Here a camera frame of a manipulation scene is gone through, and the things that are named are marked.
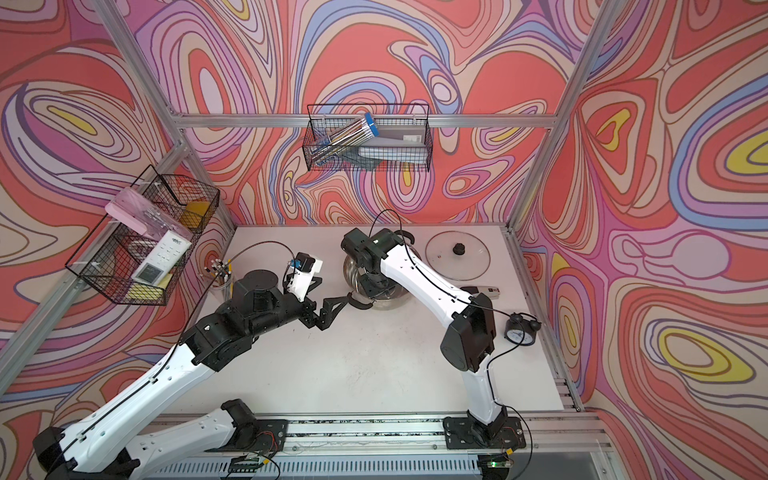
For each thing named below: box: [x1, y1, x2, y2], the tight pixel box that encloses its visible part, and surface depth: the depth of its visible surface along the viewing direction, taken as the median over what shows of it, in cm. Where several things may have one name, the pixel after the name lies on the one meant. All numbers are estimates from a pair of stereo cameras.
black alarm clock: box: [504, 312, 542, 346], surface depth 86 cm
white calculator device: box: [130, 230, 192, 287], surface depth 70 cm
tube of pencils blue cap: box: [310, 112, 380, 166], surface depth 81 cm
